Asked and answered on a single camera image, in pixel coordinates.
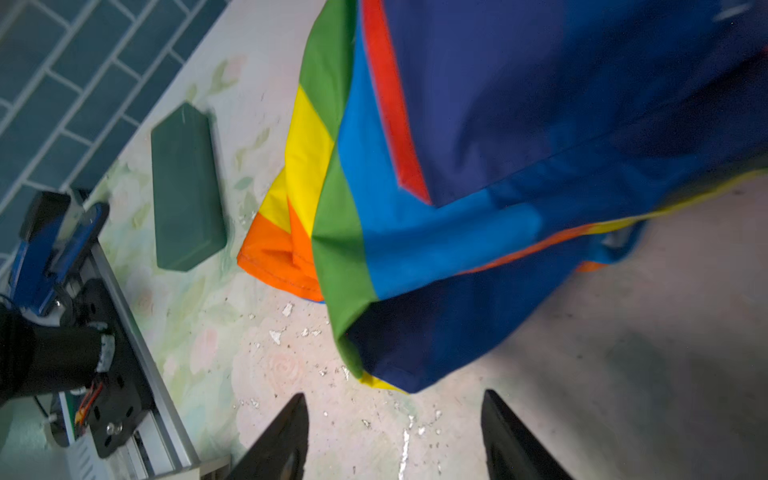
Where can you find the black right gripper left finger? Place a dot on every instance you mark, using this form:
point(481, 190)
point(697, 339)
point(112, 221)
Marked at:
point(281, 450)

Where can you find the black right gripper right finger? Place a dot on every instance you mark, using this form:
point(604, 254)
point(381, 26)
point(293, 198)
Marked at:
point(512, 451)

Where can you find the rainbow striped shorts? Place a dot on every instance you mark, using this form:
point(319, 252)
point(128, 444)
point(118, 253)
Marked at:
point(449, 164)

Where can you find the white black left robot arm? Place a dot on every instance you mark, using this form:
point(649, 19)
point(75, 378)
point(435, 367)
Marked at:
point(38, 359)

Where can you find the dark green rectangular block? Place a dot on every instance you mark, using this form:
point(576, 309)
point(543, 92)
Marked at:
point(188, 214)

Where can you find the blue handheld tool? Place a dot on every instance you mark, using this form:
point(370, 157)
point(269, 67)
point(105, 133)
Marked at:
point(43, 264)

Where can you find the aluminium front rail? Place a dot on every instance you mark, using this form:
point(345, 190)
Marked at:
point(160, 447)

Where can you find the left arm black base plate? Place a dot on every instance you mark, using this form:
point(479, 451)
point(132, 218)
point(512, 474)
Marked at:
point(116, 402)

